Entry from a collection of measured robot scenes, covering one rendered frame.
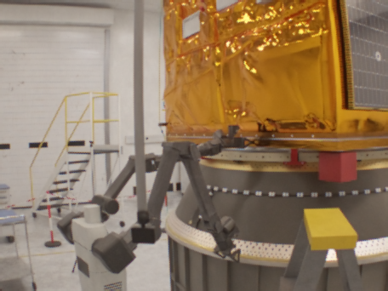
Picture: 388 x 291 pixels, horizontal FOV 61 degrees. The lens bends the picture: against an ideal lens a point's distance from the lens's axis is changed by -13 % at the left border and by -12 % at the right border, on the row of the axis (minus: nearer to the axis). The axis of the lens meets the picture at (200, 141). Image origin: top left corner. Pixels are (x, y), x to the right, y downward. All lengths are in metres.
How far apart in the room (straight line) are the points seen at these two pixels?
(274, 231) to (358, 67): 0.96
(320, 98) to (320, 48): 0.23
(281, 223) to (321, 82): 0.79
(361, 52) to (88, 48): 8.58
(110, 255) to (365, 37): 1.53
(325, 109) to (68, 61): 8.45
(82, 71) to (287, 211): 8.20
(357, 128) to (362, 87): 0.20
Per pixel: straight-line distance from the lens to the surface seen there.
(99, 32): 10.03
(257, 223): 2.07
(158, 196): 1.48
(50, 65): 9.59
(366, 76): 1.85
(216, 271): 2.21
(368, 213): 2.12
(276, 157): 2.10
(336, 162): 1.77
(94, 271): 1.58
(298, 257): 1.57
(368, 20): 1.96
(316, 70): 1.75
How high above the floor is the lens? 1.86
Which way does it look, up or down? 2 degrees down
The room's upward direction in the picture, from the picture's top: 1 degrees counter-clockwise
